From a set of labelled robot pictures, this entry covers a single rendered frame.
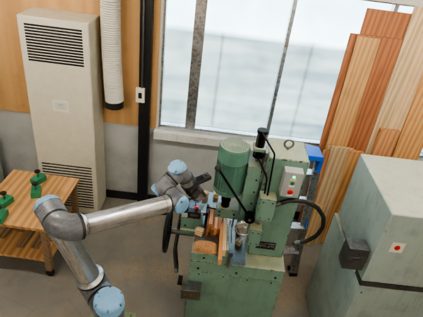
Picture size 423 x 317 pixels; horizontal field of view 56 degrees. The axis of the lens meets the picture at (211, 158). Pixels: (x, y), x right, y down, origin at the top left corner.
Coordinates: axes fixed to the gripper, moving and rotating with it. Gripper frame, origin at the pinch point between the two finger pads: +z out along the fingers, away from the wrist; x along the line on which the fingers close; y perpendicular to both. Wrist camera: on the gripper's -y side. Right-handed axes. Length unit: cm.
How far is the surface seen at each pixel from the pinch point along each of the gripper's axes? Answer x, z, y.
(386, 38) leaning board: -18, 39, -185
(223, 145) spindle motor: 1.1, -23.5, -24.9
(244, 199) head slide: 15.4, 7.7, -15.1
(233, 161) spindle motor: 10.2, -18.3, -22.4
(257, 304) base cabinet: 40, 69, 22
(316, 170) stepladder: 0, 72, -77
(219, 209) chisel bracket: 4.1, 13.5, -1.2
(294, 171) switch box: 36, -9, -41
